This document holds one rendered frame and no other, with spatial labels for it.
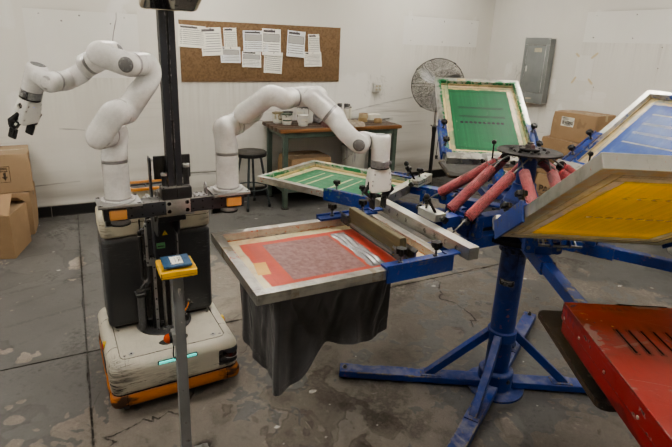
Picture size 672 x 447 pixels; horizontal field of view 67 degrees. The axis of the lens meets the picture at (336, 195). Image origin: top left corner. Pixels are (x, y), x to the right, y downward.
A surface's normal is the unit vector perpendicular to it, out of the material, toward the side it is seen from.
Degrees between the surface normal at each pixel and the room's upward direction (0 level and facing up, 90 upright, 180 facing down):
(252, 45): 88
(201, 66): 90
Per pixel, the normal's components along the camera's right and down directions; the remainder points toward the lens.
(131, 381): 0.48, 0.27
